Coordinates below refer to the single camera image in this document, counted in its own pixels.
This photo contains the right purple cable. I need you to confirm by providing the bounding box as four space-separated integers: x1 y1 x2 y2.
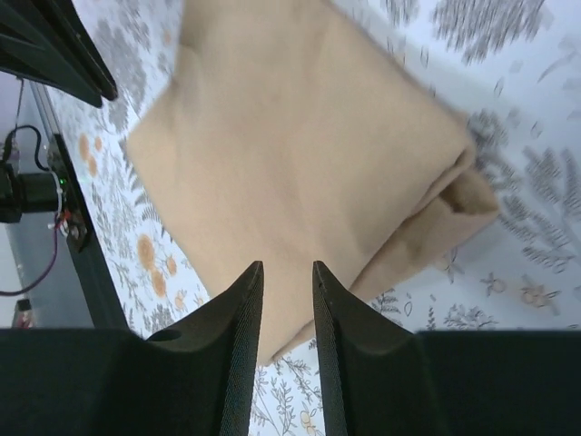
0 213 60 299

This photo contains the floral patterned table mat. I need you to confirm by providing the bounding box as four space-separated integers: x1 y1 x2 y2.
31 0 581 436

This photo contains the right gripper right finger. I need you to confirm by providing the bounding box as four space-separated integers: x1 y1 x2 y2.
312 261 580 435

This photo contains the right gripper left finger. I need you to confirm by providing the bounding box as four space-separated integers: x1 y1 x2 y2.
1 262 263 435

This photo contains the beige t-shirt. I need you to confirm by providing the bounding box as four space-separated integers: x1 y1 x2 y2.
127 1 498 364

